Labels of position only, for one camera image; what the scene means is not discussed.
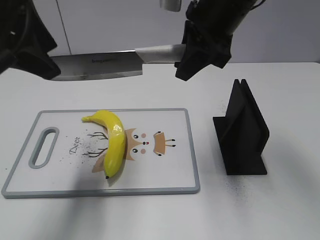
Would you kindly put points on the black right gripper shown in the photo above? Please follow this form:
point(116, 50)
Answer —
point(208, 34)

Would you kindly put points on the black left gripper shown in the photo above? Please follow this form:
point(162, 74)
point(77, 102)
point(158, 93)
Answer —
point(25, 41)

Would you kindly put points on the white-handled kitchen knife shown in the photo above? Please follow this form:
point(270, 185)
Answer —
point(118, 64)

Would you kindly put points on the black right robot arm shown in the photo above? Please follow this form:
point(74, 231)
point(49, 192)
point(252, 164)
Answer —
point(208, 33)

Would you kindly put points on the yellow plastic banana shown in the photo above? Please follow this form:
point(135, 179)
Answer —
point(117, 140)

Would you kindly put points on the black knife stand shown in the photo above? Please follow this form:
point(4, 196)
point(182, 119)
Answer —
point(242, 133)

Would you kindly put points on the white grey-rimmed cutting board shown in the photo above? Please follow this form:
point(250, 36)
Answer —
point(63, 156)

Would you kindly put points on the silver camera box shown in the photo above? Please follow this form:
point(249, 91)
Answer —
point(170, 5)

